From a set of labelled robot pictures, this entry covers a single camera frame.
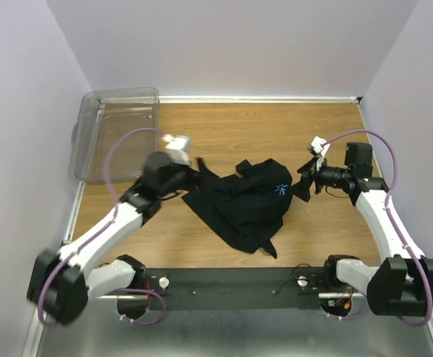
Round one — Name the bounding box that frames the clear plastic storage bin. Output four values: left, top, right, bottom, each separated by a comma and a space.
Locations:
68, 87, 159, 184

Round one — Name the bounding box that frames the black t shirt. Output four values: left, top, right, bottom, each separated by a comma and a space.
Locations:
182, 158, 293, 259

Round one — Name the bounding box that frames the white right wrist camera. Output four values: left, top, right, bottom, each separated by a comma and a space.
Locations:
309, 136, 330, 171

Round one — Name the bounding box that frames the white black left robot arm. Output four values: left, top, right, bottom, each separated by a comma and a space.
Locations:
27, 149, 198, 326

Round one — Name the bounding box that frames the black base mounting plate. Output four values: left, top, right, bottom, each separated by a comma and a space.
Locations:
116, 266, 368, 312

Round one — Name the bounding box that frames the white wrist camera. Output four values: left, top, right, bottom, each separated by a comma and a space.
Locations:
161, 134, 192, 166
309, 136, 330, 171

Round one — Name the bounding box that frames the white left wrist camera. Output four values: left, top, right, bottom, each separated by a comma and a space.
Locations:
161, 134, 192, 166

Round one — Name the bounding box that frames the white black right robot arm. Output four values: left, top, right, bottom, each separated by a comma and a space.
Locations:
292, 137, 433, 318

